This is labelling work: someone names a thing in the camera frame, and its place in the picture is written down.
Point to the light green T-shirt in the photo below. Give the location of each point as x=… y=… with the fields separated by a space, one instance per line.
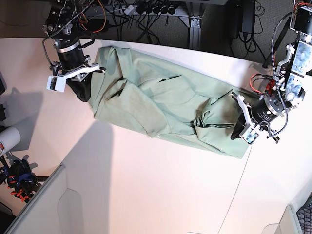
x=162 y=99

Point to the white partition panel left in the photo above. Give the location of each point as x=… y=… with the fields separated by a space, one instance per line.
x=72 y=201

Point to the white partition panel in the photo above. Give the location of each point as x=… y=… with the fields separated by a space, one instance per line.
x=72 y=201
x=288 y=224

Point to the black power strip with plugs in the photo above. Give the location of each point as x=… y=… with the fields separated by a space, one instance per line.
x=135 y=10

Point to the black clamps with orange tips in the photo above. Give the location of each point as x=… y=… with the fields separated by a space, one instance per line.
x=20 y=178

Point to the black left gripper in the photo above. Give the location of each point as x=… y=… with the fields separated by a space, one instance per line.
x=265 y=111

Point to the black power adapter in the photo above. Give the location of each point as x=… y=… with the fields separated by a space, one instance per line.
x=232 y=18
x=248 y=16

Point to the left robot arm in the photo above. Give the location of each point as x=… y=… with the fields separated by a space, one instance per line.
x=283 y=90

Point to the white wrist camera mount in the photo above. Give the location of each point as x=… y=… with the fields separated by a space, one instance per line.
x=58 y=82
x=245 y=128

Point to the black power adapter left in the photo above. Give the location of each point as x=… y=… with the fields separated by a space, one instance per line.
x=232 y=18

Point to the white paper roll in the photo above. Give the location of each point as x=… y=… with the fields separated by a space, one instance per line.
x=9 y=138

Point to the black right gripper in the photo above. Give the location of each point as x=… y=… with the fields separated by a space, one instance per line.
x=81 y=86

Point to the white partition panel right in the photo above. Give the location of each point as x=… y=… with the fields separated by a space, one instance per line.
x=288 y=224

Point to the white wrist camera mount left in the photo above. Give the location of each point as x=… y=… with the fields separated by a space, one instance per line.
x=245 y=128

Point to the aluminium table leg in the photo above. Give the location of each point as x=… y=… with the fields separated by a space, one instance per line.
x=193 y=22

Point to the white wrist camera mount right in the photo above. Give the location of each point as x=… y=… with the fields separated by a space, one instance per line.
x=58 y=82

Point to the black power adapter right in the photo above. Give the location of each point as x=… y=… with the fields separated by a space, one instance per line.
x=248 y=16

